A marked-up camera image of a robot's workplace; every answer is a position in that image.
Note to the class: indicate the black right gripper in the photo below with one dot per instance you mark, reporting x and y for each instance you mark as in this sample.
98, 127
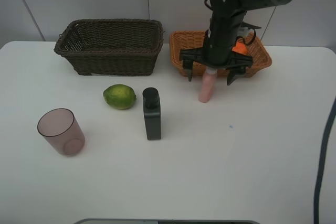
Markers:
217, 49

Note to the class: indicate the pink lotion bottle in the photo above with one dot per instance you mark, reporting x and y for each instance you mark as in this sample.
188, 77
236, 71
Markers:
208, 82

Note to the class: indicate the orange tangerine fruit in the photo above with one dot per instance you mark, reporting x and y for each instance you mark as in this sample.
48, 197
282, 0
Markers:
240, 48

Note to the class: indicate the black pump bottle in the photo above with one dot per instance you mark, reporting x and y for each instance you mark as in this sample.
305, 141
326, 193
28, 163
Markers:
152, 113

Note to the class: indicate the translucent purple plastic cup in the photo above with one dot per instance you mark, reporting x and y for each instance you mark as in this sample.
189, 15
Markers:
61, 130

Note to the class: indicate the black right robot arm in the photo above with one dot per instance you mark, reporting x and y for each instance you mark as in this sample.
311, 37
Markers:
230, 7

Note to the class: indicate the light brown wicker basket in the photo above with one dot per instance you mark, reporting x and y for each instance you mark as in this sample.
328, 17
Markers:
193, 39

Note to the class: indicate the green lime fruit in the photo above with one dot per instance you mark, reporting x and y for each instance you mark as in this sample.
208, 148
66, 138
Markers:
120, 96

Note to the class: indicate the dark brown wicker basket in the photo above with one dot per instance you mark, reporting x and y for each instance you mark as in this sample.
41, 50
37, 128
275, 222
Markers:
111, 47

